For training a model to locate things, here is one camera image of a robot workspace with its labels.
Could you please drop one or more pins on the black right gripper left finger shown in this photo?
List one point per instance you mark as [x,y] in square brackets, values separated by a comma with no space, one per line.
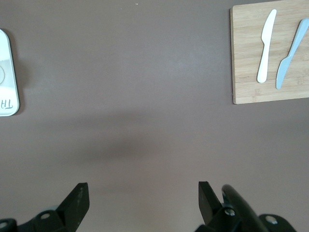
[72,207]

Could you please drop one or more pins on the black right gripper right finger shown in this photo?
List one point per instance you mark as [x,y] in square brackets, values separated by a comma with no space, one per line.
[207,205]

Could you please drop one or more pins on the white bear print tray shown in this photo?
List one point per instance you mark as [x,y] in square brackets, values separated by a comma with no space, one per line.
[9,96]

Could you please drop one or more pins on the grey plastic knife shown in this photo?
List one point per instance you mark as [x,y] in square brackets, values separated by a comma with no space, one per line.
[282,70]

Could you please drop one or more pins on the white plastic knife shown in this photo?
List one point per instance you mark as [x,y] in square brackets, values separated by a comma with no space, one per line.
[265,55]

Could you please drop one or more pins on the bamboo cutting board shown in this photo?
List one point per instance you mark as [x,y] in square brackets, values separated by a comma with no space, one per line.
[246,48]

